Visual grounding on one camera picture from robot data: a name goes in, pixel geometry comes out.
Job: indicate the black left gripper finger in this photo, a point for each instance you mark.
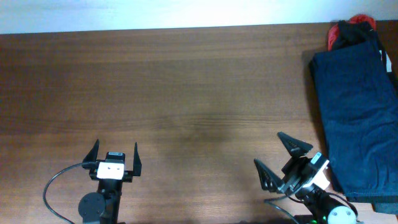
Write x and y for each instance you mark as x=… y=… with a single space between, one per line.
x=90 y=160
x=137 y=164

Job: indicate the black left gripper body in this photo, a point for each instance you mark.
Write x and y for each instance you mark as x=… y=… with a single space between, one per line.
x=127 y=174

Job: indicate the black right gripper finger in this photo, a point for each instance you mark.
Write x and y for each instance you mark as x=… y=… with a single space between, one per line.
x=268 y=179
x=295 y=147

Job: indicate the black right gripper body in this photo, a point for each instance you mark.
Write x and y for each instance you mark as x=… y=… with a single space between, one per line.
x=291 y=172

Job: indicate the navy blue shorts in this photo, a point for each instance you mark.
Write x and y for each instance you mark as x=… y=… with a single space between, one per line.
x=358 y=106

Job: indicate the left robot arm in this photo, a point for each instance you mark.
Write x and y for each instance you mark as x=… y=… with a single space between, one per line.
x=102 y=206

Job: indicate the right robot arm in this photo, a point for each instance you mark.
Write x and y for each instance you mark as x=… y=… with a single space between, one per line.
x=324 y=207

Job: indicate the dark navy garment pile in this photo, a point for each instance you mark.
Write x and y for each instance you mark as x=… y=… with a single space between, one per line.
x=387 y=207

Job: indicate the red garment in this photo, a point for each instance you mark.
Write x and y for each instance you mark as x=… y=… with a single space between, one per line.
x=361 y=18

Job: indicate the black garment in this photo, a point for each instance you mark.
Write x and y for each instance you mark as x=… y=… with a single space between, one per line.
x=346 y=34

